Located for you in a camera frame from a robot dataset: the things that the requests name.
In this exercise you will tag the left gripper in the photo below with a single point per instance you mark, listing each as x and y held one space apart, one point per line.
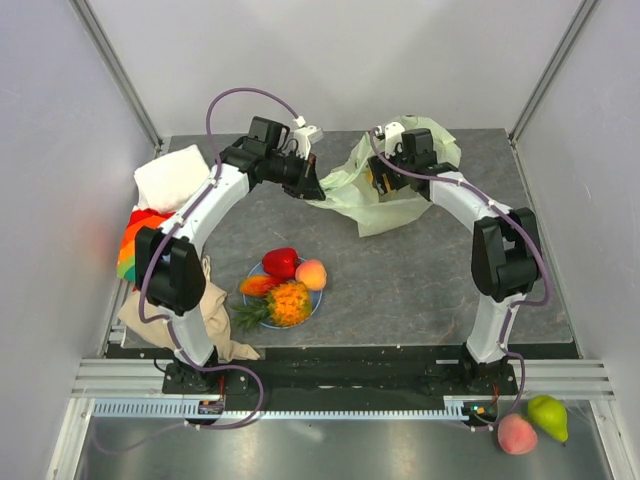
307 185

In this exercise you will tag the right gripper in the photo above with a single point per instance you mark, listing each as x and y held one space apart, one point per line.
379 168

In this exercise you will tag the pale green plastic bag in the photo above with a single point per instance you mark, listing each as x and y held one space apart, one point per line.
349 191

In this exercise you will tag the red fake apple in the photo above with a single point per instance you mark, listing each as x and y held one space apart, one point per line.
281 263

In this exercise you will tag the yellow fake pear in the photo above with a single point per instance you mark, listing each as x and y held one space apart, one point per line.
312 274

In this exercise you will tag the red yellow fake mango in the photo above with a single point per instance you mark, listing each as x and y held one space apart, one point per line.
259 285

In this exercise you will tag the fake pineapple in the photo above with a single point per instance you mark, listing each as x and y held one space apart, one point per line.
287 305

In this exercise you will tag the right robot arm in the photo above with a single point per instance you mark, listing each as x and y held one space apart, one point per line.
506 260

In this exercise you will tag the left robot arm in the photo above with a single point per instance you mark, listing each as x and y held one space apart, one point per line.
168 269

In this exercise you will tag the pink fake peach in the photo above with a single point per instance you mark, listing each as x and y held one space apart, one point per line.
516 436

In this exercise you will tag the green fake pear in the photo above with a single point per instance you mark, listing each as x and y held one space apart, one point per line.
550 415

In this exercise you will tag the blue plastic plate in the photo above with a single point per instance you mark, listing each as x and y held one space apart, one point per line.
316 296

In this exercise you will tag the white folded towel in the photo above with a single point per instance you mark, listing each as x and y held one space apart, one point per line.
166 183

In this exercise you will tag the rainbow striped cloth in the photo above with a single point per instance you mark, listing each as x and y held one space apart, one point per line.
139 218

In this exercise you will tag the beige crumpled cloth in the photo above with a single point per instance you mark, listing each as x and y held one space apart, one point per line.
215 319

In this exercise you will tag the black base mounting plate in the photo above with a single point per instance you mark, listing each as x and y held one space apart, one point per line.
431 371

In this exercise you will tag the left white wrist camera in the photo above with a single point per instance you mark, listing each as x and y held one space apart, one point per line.
305 136

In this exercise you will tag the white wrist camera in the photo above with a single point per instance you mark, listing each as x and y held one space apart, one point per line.
391 134
305 136

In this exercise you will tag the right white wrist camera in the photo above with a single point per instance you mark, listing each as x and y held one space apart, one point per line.
391 134

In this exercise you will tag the left aluminium corner post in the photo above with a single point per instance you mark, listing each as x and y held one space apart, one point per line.
107 52

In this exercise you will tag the aluminium corner post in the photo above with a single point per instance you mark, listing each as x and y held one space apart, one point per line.
553 67
107 52

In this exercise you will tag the grey slotted cable duct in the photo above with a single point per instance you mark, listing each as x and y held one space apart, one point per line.
322 405

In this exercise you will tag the right aluminium corner post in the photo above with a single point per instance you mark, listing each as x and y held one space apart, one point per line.
553 67

